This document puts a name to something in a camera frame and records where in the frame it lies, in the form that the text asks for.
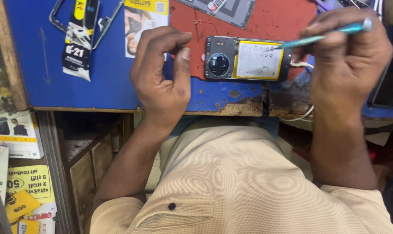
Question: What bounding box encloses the grey metal rail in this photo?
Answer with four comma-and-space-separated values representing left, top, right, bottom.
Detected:
36, 111, 74, 234

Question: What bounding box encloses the white box with yellow stripe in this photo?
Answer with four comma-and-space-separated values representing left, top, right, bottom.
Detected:
0, 110, 44, 160

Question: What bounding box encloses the white packet with red print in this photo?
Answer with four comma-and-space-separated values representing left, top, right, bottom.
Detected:
22, 202, 58, 234

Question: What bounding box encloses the clear phone frame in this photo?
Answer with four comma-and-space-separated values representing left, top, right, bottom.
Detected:
49, 0, 125, 50

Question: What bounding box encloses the blue work mat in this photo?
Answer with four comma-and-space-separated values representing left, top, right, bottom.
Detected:
3, 0, 393, 119

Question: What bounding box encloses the person's right hand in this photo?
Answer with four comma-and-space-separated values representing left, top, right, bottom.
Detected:
291, 6, 393, 123

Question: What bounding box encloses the purple plastic tool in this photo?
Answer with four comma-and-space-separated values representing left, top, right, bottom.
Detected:
313, 0, 337, 13

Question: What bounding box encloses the black phone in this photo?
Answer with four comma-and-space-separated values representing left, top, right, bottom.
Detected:
367, 34, 393, 109

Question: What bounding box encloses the person's beige shirt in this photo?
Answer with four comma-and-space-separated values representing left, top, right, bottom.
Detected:
90, 116, 393, 234

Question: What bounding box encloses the yellow printed leaflet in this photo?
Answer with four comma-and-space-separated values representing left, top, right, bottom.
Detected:
6, 165, 56, 205

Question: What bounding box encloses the black white glue tube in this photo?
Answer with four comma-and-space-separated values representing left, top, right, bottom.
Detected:
62, 0, 100, 82

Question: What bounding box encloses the person's left hand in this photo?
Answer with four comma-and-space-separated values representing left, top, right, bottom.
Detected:
130, 25, 193, 125

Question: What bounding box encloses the white charging cable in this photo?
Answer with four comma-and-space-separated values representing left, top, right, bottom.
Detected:
279, 61, 315, 122

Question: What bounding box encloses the red work mat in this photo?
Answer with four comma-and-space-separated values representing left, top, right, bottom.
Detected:
168, 0, 318, 81

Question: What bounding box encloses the grey phone back cover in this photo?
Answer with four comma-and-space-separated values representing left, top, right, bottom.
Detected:
175, 0, 257, 29

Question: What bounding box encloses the wooden drawer cabinet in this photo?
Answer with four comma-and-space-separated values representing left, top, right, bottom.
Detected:
55, 112, 136, 234

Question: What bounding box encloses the small yellow blue packet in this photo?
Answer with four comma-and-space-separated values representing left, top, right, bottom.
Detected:
10, 218, 41, 234

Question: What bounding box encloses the battery box with yellow top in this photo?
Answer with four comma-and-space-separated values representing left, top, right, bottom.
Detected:
124, 0, 170, 61

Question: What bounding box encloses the yellow card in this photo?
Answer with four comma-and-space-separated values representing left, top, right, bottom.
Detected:
5, 190, 42, 224

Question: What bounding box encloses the teal metal screwdriver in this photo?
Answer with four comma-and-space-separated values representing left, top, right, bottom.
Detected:
276, 18, 373, 50

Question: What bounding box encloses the opened phone with yellow battery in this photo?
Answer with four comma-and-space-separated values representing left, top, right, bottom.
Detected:
204, 35, 292, 82

